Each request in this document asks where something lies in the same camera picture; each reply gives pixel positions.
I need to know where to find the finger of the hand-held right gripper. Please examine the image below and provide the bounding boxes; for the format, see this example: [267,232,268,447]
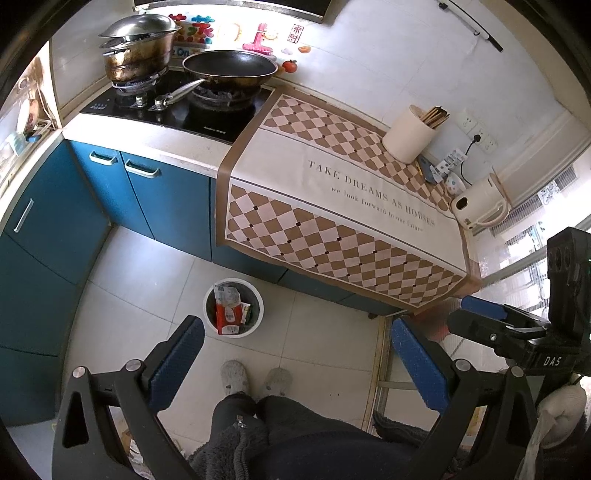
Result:
[461,295,552,329]
[445,310,548,358]

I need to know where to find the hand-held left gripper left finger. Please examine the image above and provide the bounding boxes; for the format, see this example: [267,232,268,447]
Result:
[51,315,206,480]

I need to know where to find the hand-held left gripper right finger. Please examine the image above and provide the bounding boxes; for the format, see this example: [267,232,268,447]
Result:
[390,318,540,480]

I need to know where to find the white round trash bin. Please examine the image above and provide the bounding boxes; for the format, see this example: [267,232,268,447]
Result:
[203,278,265,337]

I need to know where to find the person's right hand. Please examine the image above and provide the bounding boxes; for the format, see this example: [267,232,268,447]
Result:
[536,384,587,449]

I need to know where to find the grey fuzzy slipper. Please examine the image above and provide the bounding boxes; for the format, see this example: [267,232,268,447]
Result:
[221,360,252,397]
[264,368,294,398]

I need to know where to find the glass balcony door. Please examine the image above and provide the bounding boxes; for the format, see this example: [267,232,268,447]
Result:
[471,152,591,324]

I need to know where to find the black bin liner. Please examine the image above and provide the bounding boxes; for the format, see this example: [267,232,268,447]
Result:
[206,284,254,330]

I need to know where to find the red snack packet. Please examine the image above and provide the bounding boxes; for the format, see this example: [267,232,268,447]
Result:
[216,302,243,335]

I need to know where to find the white printed wrapper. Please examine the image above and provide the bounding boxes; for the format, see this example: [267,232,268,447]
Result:
[213,285,242,306]

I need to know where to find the cream electric kettle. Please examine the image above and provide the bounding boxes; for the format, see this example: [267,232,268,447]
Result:
[450,176,511,232]

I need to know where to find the person's legs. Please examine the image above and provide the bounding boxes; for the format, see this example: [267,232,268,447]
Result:
[187,391,467,480]

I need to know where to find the dark blue packet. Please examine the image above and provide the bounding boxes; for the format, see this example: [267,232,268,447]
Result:
[418,154,444,184]

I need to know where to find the white striped packet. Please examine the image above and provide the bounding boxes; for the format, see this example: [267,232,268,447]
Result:
[436,148,467,175]

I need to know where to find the cream chopstick holder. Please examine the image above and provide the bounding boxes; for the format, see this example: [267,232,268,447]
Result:
[382,105,437,164]

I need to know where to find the blue kitchen cabinet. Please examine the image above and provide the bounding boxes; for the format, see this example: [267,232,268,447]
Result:
[0,136,407,428]

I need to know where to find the bundle of wooden chopsticks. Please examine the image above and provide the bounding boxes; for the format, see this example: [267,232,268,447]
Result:
[421,106,450,131]

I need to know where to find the checkered counter mat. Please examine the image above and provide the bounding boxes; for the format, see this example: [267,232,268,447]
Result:
[215,92,482,311]

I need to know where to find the black gas stove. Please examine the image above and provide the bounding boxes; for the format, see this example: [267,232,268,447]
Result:
[79,69,274,145]

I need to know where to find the black frying pan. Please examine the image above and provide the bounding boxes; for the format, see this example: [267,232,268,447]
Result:
[154,48,280,109]

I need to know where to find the burnt steel cooking pot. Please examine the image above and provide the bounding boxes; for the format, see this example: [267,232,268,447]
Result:
[102,28,178,86]

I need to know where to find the steel pot lid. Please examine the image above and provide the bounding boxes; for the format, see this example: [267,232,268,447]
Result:
[98,13,182,38]

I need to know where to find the black range hood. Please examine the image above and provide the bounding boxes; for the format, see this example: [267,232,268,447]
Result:
[134,0,334,25]

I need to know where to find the black plug and cable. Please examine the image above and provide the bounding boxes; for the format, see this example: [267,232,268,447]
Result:
[461,134,484,185]

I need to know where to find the black wall rail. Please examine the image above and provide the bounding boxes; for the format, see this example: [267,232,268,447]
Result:
[438,0,504,52]

